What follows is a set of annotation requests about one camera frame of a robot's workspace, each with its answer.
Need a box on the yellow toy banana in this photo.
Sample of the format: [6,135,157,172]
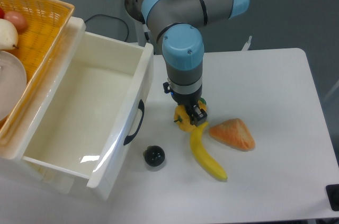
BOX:
[190,122,228,182]

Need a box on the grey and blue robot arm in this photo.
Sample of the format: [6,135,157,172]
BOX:
[138,0,250,126]

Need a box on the black drawer handle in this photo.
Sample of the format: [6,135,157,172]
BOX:
[123,99,145,146]

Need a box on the dark purple toy fruit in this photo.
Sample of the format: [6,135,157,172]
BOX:
[143,145,165,167]

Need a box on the pink toy egg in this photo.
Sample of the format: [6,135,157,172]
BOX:
[4,11,28,31]

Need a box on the black corner table clamp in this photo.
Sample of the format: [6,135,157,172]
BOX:
[325,184,339,211]

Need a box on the yellow toy pepper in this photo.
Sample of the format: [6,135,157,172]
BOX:
[173,105,196,132]

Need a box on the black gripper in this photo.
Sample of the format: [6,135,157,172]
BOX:
[171,92,207,127]

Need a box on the open upper white drawer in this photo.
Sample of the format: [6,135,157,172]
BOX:
[23,32,154,194]

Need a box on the yellow woven plastic basket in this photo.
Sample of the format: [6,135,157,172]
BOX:
[1,0,75,145]

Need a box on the orange salmon fillet toy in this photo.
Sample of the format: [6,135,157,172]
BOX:
[209,118,255,151]

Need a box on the red toy fruit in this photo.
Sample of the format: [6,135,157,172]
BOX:
[0,8,5,19]

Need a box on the white drawer cabinet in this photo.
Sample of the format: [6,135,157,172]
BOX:
[0,16,117,202]

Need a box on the white clip at table edge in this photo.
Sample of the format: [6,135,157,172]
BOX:
[242,35,252,51]

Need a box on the black floor cable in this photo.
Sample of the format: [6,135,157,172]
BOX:
[84,14,129,42]

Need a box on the white toy pear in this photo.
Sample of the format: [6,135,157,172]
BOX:
[0,19,19,50]

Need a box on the white round plate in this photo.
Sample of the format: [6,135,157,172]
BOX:
[1,51,27,121]

